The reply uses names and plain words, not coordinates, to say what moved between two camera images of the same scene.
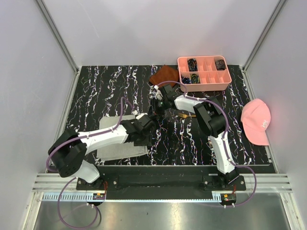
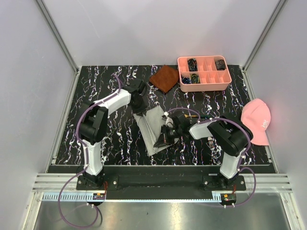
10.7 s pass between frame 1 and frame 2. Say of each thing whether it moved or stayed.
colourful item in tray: stayed
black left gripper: moved
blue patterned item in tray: stayed
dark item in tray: stayed
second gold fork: stayed
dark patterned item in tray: stayed
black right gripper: moved
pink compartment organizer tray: stayed
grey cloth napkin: moved
